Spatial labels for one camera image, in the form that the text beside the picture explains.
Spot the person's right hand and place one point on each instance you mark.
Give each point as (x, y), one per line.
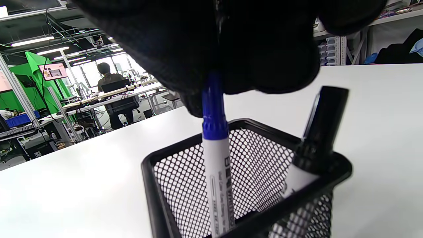
(248, 43)

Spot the black cap white marker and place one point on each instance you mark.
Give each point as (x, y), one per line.
(325, 119)

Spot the blue cap white marker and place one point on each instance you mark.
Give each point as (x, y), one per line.
(219, 172)

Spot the black mesh pen holder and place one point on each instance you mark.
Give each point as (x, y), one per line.
(149, 180)

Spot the brown top side table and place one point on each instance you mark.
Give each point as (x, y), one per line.
(170, 96)

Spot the grey metal shelf rack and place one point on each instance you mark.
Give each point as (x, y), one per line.
(343, 49)

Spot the long white desk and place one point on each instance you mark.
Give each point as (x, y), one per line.
(148, 88)

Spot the black office chair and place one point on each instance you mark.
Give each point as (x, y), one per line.
(114, 86)

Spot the black fabric bundle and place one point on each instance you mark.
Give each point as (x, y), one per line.
(396, 53)

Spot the small pink screen monitor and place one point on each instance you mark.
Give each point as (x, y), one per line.
(53, 71)

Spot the green screen backdrop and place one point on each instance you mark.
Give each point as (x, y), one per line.
(31, 62)

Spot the blue storage bin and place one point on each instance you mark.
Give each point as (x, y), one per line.
(21, 119)

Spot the large pink screen monitor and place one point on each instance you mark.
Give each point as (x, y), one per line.
(4, 82)

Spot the black keyboard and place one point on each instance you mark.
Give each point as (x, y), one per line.
(16, 131)

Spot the aluminium frame post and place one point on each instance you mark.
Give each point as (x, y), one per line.
(18, 91)

